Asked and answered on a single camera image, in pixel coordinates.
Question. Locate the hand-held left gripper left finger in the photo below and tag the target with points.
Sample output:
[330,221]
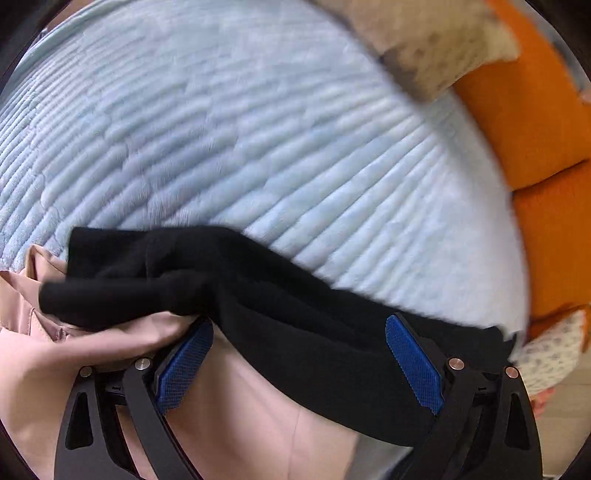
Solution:
[184,364]

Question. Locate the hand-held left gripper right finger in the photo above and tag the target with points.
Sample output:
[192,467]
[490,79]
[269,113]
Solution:
[415,364]

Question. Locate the pink garment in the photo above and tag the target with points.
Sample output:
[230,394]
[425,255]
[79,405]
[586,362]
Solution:
[254,415]

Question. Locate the black garment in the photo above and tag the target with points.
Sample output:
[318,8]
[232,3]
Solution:
[277,314]

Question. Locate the floral pillow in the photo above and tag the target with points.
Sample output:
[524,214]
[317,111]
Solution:
[554,355]

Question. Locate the white quilted mattress pad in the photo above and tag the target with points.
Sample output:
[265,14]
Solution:
[489,240]

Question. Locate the light blue ribbed blanket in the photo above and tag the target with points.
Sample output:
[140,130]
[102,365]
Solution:
[207,138]

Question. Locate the large orange cushion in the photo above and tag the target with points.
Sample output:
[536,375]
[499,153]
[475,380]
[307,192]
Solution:
[526,101]

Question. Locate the beige patchwork pillow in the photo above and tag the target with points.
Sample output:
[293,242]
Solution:
[425,41]

